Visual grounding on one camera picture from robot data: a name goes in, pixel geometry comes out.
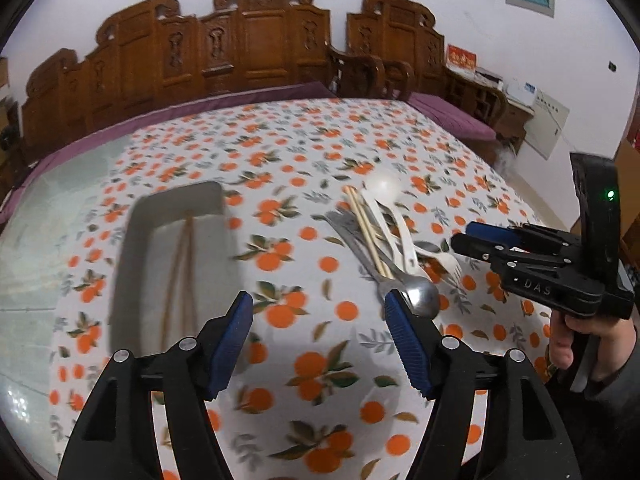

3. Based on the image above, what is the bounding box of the orange print tablecloth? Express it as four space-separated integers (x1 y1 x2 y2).
47 97 566 480

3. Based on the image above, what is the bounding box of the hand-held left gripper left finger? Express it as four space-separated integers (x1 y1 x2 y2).
57 291 255 480

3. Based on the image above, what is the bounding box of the white wall board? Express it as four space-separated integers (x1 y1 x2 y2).
524 87 572 162

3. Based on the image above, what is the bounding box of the white plastic bag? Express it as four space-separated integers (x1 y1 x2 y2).
492 140 521 171

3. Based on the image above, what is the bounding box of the white plastic knife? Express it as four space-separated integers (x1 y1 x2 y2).
359 189 401 266

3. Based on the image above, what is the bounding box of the wooden side table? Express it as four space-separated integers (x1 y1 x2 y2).
442 67 528 148

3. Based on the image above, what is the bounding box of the white box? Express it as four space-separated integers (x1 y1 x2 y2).
504 79 538 110
474 66 506 86

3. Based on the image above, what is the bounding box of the white plastic spoon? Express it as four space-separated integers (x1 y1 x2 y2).
364 170 420 273

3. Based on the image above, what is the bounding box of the short purple seat cushion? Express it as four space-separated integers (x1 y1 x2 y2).
407 91 498 143

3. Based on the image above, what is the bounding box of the person's right hand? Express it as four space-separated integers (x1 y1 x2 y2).
549 305 638 386

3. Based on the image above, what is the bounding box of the white plastic fork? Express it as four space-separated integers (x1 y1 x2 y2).
412 242 463 283

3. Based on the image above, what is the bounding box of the person's right forearm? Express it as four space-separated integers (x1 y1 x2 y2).
585 325 640 411

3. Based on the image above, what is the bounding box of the metal fork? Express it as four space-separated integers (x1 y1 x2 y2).
312 212 401 301

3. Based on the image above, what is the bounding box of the brown cardboard box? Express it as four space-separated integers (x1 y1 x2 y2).
614 125 640 281

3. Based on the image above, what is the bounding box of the carved wooden sofa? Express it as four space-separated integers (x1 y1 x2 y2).
17 0 346 161

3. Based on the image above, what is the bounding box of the grey metal tray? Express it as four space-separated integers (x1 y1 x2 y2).
107 180 241 361

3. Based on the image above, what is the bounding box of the red box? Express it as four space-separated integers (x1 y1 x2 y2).
446 44 477 72

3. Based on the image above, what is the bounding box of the wooden chopstick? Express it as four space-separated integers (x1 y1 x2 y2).
160 216 193 348
343 186 388 278
349 187 396 278

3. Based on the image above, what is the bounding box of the metal spoon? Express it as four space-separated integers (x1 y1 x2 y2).
327 210 442 319

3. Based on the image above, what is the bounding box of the carved wooden armchair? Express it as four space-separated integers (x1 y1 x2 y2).
327 0 446 103

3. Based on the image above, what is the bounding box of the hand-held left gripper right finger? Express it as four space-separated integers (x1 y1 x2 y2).
382 289 583 480

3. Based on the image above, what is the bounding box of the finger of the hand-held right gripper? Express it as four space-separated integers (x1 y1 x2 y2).
451 232 571 281
465 221 583 261

